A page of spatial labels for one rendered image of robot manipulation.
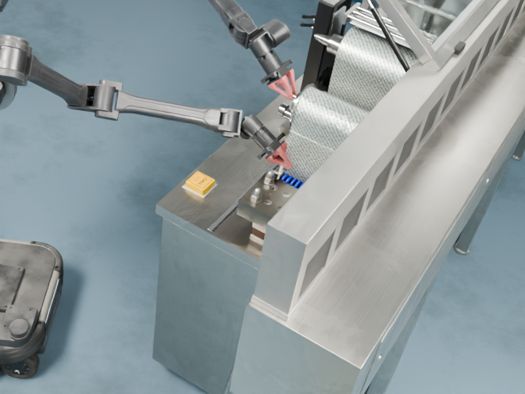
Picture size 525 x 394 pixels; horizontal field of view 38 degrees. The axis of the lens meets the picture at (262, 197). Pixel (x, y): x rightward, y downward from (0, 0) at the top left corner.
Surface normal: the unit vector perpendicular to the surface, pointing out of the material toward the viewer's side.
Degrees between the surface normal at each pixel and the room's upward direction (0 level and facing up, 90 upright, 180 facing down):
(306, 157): 91
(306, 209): 0
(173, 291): 90
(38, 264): 0
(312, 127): 90
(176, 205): 0
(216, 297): 90
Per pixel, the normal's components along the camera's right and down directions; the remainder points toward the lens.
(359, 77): -0.51, 0.55
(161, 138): 0.14, -0.73
